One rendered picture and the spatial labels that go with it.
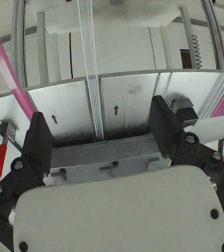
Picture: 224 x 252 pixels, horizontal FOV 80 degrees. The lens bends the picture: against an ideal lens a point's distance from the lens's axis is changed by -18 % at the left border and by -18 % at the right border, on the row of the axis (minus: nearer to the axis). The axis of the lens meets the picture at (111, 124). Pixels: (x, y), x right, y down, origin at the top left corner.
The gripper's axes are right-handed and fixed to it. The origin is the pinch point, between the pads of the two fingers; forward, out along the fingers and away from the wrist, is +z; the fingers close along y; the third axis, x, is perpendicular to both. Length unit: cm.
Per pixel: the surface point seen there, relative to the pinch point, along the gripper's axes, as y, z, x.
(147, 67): 69, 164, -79
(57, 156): -9.4, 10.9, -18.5
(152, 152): 10.1, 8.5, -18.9
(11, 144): -19.2, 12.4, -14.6
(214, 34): 49, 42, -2
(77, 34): -10, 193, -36
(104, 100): 1.5, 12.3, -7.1
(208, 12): 49, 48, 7
